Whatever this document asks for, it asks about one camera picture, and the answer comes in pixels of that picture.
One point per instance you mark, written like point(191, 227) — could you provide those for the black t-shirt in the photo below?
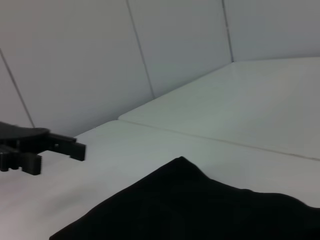
point(187, 205)

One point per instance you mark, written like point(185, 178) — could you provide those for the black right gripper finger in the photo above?
point(30, 140)
point(27, 163)

